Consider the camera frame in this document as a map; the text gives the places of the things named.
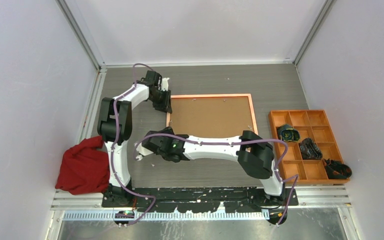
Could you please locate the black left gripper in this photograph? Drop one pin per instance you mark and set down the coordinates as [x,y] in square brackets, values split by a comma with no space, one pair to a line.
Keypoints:
[166,106]

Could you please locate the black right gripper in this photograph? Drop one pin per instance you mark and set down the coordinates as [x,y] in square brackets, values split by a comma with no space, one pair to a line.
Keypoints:
[166,130]

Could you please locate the red picture frame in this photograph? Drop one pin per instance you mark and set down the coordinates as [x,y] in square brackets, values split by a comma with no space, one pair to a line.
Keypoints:
[212,115]

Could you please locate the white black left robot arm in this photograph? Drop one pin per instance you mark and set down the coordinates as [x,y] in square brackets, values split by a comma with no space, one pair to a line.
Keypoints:
[115,126]

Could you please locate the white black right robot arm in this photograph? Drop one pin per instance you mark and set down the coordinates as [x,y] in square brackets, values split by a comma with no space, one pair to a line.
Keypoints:
[254,154]

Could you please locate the red cloth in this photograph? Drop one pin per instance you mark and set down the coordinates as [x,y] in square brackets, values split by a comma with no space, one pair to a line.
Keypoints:
[84,168]

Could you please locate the blue yellow rolled tie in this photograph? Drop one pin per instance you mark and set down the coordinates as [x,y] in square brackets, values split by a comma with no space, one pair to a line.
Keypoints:
[288,134]

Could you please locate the dark rolled tie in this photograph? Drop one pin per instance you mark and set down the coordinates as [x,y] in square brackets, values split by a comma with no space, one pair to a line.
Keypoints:
[309,150]

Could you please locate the orange compartment tray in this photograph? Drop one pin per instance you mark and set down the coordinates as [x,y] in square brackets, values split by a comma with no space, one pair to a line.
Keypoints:
[314,124]

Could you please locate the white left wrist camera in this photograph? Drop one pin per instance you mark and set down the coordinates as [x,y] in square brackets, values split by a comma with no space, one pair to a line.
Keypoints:
[164,84]

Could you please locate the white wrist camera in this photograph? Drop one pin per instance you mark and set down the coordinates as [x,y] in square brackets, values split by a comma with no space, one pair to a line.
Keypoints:
[142,152]
[164,84]

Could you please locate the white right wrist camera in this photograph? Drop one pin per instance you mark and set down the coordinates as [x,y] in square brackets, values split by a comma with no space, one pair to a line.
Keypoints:
[142,152]

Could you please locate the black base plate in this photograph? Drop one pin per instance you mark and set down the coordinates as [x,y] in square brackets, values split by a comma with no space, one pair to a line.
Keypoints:
[199,199]

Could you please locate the white slotted cable duct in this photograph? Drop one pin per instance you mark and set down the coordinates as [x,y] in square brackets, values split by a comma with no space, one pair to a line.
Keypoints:
[129,215]

